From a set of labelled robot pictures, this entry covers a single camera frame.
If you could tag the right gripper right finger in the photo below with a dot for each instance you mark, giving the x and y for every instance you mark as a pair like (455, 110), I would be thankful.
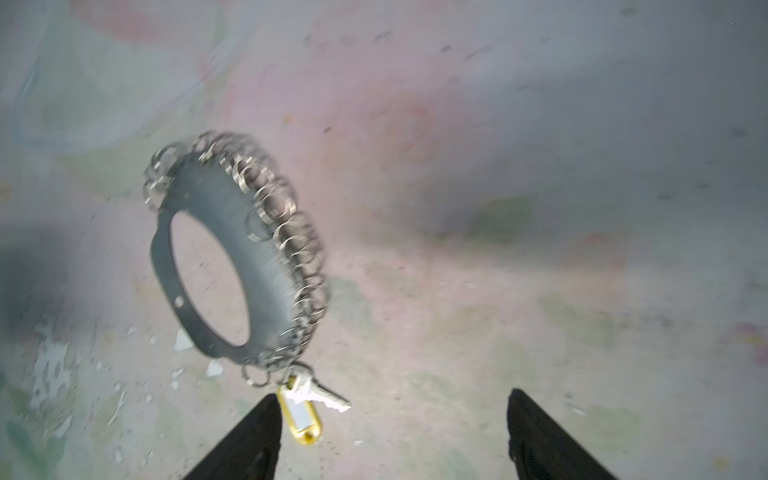
(541, 449)

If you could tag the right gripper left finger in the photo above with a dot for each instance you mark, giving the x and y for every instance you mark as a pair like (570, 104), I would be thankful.
(250, 451)

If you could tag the yellow key tag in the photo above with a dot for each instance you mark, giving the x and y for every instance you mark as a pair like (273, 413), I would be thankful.
(301, 417)

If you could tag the silver key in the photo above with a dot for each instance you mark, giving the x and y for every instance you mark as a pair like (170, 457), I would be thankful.
(301, 386)

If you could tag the metal key organizer ring plate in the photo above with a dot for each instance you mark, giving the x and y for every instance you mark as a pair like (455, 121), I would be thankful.
(231, 185)

